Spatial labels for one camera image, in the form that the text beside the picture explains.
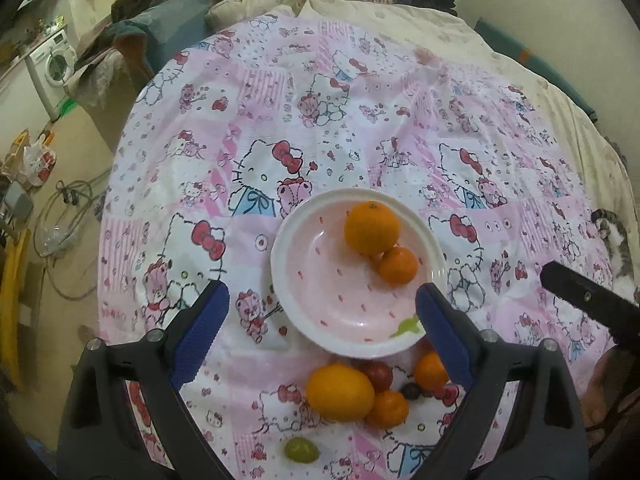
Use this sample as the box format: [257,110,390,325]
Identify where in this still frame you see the small tangerine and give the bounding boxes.
[366,390,410,429]
[414,351,449,391]
[377,246,419,287]

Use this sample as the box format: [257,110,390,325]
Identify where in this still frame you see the brown box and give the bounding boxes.
[90,80,151,153]

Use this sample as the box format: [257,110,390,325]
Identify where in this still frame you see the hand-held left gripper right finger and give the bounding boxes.
[415,282,590,480]

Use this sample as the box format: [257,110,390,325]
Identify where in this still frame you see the tabby cat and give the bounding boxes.
[591,208,640,303]

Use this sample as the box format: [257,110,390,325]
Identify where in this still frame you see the yellow plastic object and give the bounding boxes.
[0,230,31,386]

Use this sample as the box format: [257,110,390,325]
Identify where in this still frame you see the white washing machine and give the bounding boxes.
[26,27,78,121]

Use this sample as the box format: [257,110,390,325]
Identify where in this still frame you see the large orange with stem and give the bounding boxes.
[344,201,402,256]

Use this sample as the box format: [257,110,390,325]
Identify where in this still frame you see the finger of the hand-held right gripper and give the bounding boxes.
[541,260,640,352]

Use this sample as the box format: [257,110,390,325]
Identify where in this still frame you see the large yellowish orange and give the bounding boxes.
[306,364,376,422]

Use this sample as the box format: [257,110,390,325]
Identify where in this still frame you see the grey box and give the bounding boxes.
[0,180,33,226]

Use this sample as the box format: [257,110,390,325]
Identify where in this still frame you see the grey hose coil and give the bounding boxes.
[32,170,111,301]

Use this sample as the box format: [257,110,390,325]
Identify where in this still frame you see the person's bare foot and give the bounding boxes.
[585,350,631,436]

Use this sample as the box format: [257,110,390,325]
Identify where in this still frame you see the pink printed blanket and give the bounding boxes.
[97,12,618,480]

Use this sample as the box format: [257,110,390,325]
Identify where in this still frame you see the white red plastic bag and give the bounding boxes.
[20,132,58,186]

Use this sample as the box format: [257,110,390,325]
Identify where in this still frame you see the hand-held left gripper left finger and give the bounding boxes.
[56,280,231,480]

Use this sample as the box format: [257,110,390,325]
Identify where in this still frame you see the green grape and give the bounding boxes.
[285,437,320,462]

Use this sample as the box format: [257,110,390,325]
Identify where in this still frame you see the pink white plate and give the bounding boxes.
[270,189,446,359]

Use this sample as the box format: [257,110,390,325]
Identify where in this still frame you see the teal mattress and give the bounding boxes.
[472,17,601,121]

